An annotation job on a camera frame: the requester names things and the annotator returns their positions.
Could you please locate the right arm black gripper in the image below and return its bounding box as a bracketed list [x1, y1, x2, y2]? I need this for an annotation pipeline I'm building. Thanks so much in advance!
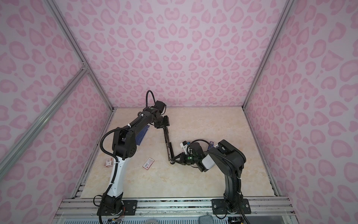
[172, 153, 200, 166]

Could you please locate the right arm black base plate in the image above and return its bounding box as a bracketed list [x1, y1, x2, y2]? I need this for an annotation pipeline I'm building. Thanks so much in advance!
[211, 198, 251, 215]

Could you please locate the aluminium front rail frame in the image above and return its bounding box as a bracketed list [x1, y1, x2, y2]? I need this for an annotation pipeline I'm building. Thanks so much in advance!
[51, 195, 298, 224]

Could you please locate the small red white staple box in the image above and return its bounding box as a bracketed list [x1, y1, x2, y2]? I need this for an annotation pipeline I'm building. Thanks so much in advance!
[105, 157, 114, 168]

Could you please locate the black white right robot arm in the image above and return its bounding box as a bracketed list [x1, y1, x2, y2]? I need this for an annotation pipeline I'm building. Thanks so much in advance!
[170, 139, 247, 213]

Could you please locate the dark blue booklet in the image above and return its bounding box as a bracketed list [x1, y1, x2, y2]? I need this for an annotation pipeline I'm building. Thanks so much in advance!
[135, 125, 150, 146]

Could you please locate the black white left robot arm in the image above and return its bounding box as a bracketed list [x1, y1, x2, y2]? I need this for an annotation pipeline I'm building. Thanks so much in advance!
[97, 101, 173, 219]

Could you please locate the grey cloth pad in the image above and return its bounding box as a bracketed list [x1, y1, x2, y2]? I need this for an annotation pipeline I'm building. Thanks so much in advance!
[199, 215, 214, 224]

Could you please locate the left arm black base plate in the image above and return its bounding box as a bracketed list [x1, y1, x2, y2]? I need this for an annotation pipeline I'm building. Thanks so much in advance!
[97, 200, 138, 216]

